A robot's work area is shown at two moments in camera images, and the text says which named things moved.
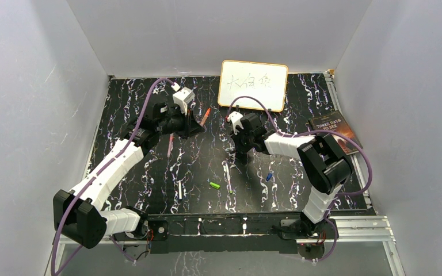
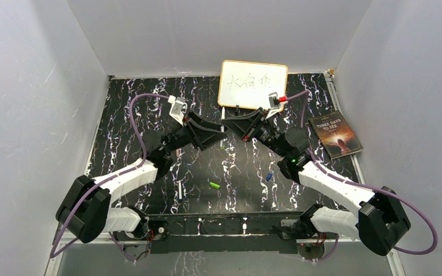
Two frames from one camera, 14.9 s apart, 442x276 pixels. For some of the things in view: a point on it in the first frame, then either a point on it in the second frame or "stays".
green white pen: [228, 173] → [221, 141]
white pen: [180, 190] stays
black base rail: [245, 232] stays
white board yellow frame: [266, 81] stays
